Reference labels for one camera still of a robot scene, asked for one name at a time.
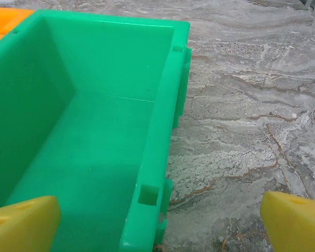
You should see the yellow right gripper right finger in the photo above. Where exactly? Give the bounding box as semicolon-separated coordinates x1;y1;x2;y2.
259;191;315;252

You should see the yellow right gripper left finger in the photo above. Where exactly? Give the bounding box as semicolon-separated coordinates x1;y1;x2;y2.
0;195;61;252

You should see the green plastic bin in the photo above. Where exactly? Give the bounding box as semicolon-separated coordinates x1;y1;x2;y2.
0;9;193;252

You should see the orange plastic bin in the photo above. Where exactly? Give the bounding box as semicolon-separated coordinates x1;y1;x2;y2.
0;7;35;49

